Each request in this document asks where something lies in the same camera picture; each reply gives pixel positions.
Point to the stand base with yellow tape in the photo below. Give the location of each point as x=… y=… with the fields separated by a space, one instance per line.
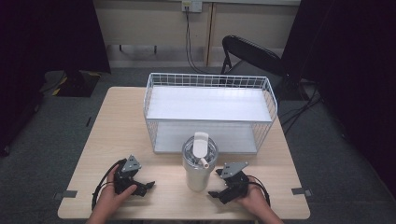
x=71 y=82

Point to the black curtain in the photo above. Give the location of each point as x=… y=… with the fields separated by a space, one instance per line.
x=46 y=37
x=345 y=62

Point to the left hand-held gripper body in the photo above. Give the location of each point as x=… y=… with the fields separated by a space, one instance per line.
x=124 y=182

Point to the person's left hand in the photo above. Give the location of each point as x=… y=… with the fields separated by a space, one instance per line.
x=112 y=196

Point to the grey tape strip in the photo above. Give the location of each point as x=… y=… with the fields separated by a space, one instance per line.
x=300 y=191
x=66 y=194

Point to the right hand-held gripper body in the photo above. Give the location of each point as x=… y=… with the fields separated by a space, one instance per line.
x=236 y=186

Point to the black folding chair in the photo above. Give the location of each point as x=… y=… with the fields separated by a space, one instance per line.
x=252 y=54

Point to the white tumbler cup with lid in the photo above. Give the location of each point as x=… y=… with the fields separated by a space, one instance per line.
x=199 y=168

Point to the white wall socket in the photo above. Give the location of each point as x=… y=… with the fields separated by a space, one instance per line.
x=192 y=5

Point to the person's right hand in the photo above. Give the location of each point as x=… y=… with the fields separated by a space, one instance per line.
x=253 y=199

